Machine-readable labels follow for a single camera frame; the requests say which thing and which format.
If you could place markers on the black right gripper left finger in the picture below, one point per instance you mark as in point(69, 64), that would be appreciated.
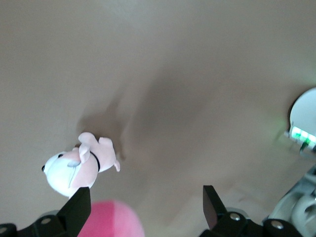
point(74, 214)

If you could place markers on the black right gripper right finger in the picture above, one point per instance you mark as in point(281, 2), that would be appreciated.
point(214, 217)

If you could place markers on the hot pink round plush toy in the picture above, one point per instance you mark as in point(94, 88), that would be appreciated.
point(116, 222)

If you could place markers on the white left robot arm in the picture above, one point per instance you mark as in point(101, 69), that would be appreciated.
point(296, 205)

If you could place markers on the pale pink white plush dog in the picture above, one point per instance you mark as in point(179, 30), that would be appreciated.
point(74, 170)

